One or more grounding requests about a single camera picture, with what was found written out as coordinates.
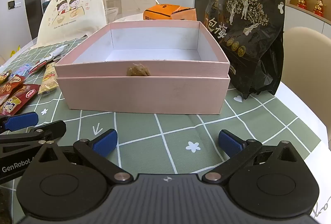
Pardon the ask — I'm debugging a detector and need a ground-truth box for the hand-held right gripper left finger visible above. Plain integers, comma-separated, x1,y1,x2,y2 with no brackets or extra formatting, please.
32,129,132,184

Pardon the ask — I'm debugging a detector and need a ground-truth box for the white sideboard cabinet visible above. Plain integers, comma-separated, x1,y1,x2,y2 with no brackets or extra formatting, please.
283,3,331,35

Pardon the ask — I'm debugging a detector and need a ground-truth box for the black tree print snack bag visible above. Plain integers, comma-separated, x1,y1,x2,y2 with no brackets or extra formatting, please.
204,0,285,99

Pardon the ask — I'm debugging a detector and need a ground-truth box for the green checked tablecloth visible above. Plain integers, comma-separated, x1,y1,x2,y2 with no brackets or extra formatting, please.
0,40,322,183

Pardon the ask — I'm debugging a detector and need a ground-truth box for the pink cardboard box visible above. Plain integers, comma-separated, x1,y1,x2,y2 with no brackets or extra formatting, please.
55,20,230,115

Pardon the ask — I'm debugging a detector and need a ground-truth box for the dark red yellow label packet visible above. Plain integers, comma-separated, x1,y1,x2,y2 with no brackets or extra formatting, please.
0,83,41,116

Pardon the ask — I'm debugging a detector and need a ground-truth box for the beige chair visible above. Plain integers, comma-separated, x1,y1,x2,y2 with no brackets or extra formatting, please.
281,27,331,143

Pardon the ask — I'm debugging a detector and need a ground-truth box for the brown snack packet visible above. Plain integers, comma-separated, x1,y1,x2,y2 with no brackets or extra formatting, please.
8,74,28,86

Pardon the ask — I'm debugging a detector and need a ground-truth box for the cream mesh food cover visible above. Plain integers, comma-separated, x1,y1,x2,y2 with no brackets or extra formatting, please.
37,0,161,47

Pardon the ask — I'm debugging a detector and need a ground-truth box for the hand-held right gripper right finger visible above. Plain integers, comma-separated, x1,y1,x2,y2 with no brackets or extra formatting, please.
202,129,304,184

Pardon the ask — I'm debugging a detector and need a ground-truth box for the red white snack packet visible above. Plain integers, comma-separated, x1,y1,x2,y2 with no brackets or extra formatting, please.
27,60,48,75

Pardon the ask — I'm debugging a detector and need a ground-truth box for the silver white snack packet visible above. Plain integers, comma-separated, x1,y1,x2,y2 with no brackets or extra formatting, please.
39,44,69,63

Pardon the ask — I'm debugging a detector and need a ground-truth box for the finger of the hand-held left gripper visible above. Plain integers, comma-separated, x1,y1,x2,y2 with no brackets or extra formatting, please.
0,112,39,134
0,120,67,146

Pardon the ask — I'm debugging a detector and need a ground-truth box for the red blue cartoon snack packet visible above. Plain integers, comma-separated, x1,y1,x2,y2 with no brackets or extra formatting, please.
12,63,33,76

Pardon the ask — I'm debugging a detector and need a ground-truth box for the orange cardboard box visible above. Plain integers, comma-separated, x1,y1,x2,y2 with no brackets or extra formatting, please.
143,3,197,21

